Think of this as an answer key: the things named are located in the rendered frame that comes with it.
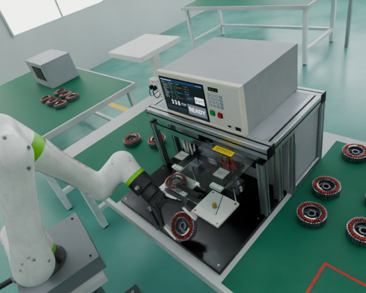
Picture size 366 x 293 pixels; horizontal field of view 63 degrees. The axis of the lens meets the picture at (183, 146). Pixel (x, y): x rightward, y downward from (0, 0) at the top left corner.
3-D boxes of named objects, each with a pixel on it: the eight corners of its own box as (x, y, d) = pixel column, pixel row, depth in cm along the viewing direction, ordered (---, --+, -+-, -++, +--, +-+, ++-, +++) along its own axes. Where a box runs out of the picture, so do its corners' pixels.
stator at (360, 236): (359, 217, 114) (361, 211, 112) (388, 237, 106) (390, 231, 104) (338, 232, 111) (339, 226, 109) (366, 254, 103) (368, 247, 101)
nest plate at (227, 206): (218, 228, 123) (217, 227, 122) (192, 212, 132) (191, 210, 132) (239, 204, 130) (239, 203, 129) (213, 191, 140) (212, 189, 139)
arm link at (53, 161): (48, 147, 96) (43, 131, 104) (24, 172, 96) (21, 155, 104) (124, 190, 121) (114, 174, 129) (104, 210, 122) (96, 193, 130)
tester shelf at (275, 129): (268, 160, 104) (267, 150, 101) (147, 115, 149) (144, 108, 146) (325, 100, 125) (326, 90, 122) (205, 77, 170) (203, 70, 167)
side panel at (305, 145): (292, 195, 130) (291, 135, 112) (286, 192, 132) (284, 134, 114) (321, 158, 144) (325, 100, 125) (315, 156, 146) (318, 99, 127)
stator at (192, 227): (171, 223, 124) (165, 223, 121) (188, 205, 121) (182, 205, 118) (185, 246, 118) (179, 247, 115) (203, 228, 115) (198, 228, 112)
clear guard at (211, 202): (215, 215, 98) (212, 203, 95) (167, 187, 114) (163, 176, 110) (269, 158, 114) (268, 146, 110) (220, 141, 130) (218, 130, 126)
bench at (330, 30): (307, 67, 382) (308, 4, 338) (190, 52, 520) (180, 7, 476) (337, 40, 425) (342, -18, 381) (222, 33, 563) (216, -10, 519)
